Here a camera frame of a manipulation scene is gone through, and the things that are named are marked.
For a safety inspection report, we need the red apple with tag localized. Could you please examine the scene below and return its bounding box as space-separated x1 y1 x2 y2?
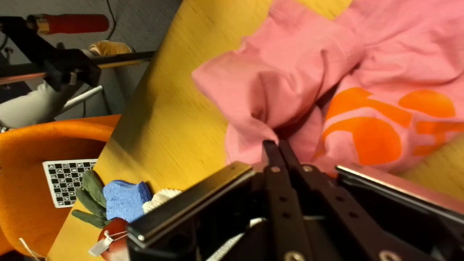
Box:
89 217 132 261

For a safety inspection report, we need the white cloth bundle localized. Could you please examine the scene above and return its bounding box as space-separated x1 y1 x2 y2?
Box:
0 79 67 129

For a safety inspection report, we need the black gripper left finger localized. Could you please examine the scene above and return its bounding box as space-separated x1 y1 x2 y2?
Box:
261 139 316 261

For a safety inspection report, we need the green glove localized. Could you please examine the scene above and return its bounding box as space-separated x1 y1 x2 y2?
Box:
71 168 109 229

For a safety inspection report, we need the white patterned cloth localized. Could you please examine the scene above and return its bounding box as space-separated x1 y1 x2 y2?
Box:
141 187 183 214

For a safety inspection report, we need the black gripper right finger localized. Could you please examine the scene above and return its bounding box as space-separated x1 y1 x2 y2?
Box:
277 137 438 261

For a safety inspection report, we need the orange chair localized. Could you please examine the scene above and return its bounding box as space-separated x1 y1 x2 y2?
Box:
0 114 122 258

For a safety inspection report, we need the checkered calibration board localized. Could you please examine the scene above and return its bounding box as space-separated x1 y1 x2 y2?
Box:
42 158 100 208

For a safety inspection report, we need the pink cloth orange print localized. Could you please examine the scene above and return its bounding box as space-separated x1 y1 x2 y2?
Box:
192 0 464 178

